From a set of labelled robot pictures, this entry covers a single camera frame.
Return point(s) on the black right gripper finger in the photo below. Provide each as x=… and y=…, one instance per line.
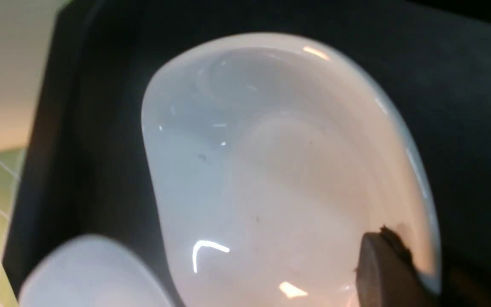
x=386, y=275

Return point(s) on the white square side dish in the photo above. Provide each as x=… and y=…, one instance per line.
x=270, y=156

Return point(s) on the white square front dish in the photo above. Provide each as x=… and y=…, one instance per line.
x=93, y=271

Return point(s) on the black plastic serving tray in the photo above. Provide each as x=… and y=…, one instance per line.
x=85, y=170

